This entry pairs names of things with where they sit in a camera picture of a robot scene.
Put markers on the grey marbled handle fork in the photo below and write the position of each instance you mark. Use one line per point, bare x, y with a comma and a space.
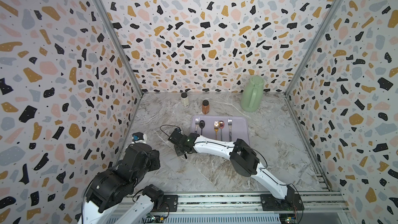
230, 122

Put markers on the gold ornate fork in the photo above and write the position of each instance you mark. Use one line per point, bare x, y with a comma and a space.
216, 129

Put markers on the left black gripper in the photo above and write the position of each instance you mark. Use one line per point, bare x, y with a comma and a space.
155, 155

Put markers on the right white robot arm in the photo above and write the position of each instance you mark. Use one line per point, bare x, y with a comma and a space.
244, 161

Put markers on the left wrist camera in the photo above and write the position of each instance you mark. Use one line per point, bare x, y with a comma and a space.
139, 137

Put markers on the lavender plastic tray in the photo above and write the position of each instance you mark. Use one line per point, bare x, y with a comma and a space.
234, 128

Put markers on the green plastic pitcher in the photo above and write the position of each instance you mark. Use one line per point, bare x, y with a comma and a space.
253, 94

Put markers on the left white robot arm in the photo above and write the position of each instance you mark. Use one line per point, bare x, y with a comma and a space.
109, 188

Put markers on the white spice bottle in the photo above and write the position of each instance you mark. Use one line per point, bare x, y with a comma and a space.
184, 99

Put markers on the black spoon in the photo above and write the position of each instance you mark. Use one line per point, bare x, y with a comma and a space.
202, 125

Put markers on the orange spice bottle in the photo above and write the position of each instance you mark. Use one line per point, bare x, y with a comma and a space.
205, 107

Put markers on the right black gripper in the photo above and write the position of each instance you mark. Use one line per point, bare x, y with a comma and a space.
176, 152

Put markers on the iridescent rainbow spoon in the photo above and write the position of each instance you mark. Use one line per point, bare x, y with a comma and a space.
221, 126

